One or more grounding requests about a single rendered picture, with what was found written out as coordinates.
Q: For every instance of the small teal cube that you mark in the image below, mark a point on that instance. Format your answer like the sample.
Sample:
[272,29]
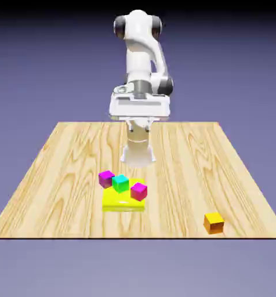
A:
[120,183]

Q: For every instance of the small orange cube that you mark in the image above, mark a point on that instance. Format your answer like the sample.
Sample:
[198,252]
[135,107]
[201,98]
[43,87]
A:
[213,222]

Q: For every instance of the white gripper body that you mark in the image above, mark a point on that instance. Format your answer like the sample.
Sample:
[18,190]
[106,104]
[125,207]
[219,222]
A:
[139,110]

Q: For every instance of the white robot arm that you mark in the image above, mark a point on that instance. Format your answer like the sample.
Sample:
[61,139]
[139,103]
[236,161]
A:
[138,58]

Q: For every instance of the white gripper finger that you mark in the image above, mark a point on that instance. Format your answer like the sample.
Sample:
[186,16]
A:
[130,127]
[147,126]

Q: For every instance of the small pink cube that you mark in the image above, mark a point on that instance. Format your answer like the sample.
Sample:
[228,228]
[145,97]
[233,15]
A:
[138,191]

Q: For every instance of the small purple cube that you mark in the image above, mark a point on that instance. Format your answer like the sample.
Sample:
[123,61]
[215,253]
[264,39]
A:
[104,179]

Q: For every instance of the large yellow box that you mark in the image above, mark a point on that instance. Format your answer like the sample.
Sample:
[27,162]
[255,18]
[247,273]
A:
[119,201]

